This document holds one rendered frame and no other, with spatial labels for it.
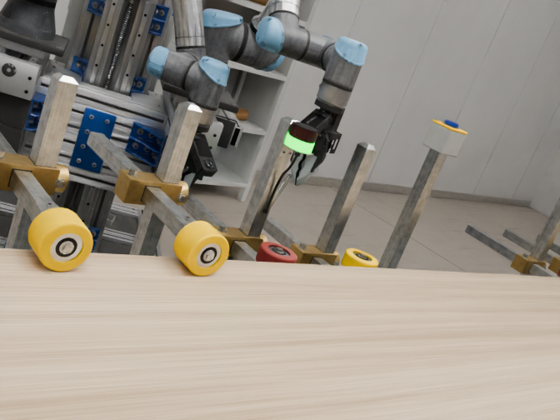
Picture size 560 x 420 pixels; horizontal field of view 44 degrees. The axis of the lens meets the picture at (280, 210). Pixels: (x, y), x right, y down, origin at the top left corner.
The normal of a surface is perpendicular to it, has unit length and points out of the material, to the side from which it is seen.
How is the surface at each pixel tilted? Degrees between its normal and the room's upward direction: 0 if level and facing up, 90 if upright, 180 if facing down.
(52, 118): 90
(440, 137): 90
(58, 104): 90
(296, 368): 0
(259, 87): 90
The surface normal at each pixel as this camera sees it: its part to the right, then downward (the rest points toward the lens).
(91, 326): 0.35, -0.89
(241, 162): -0.69, -0.04
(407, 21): 0.64, 0.44
